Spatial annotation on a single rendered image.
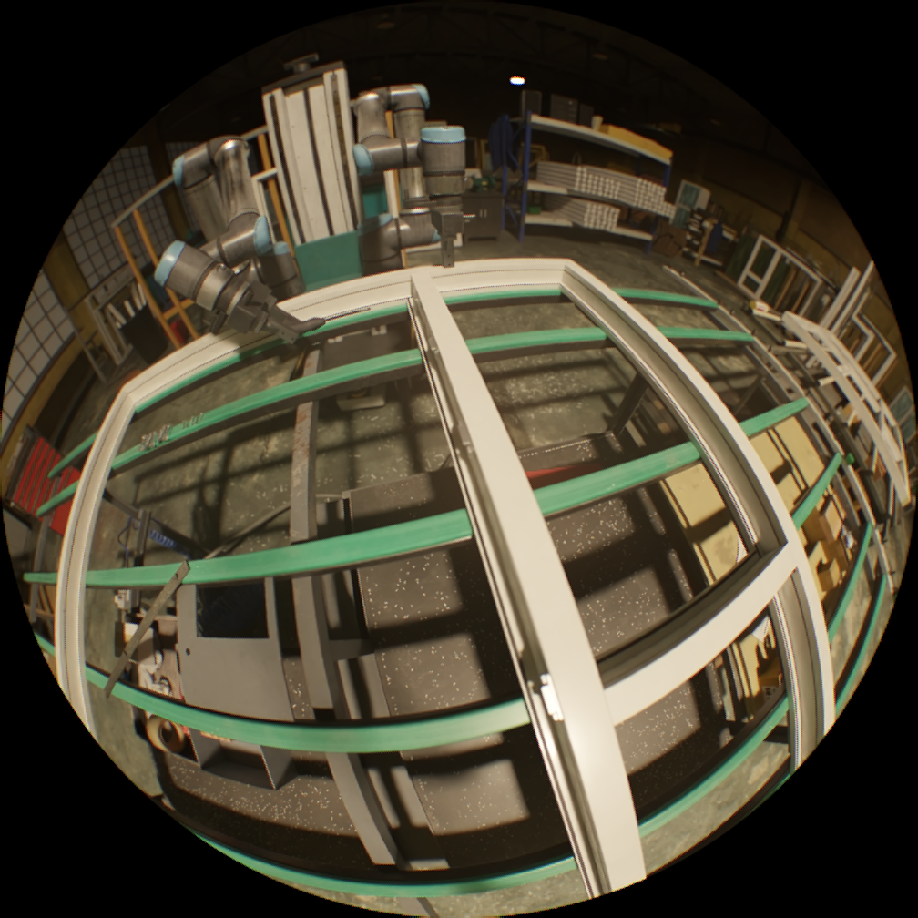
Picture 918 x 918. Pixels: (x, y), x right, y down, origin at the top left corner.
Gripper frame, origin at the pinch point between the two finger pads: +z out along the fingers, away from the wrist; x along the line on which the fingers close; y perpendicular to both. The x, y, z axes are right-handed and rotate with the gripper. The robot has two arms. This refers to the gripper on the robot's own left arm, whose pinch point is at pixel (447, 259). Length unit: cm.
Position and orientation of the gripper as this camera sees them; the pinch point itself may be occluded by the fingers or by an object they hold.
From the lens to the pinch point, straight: 78.1
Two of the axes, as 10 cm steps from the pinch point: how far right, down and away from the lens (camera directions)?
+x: -2.5, -8.1, 5.3
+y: 9.7, -2.2, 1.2
